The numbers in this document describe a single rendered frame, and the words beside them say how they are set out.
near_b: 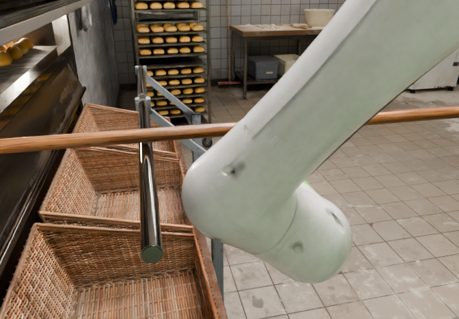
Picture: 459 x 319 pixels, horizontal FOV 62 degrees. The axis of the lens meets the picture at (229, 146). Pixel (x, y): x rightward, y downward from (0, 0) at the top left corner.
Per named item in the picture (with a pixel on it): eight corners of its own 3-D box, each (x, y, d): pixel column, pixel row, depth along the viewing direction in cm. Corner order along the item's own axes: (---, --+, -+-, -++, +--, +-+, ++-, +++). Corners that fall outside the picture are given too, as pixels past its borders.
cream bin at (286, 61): (284, 78, 540) (285, 61, 530) (272, 70, 584) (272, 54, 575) (307, 76, 548) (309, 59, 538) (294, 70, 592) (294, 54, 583)
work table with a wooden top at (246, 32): (242, 100, 523) (243, 31, 487) (229, 85, 595) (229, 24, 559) (385, 90, 567) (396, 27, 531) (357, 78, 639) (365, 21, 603)
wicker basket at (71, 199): (50, 285, 125) (33, 213, 114) (77, 197, 176) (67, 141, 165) (198, 264, 134) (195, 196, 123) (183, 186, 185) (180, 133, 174)
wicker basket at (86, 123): (77, 192, 180) (67, 138, 169) (90, 146, 230) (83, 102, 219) (180, 182, 189) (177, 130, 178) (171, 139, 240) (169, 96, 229)
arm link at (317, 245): (328, 314, 48) (387, 249, 45) (253, 279, 43) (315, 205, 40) (288, 244, 60) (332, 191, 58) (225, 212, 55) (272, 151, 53)
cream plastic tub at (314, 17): (310, 26, 532) (311, 11, 524) (298, 24, 570) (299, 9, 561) (338, 26, 541) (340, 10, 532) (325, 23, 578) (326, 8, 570)
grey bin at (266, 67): (255, 79, 532) (255, 62, 522) (246, 72, 576) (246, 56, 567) (279, 78, 539) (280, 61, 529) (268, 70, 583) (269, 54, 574)
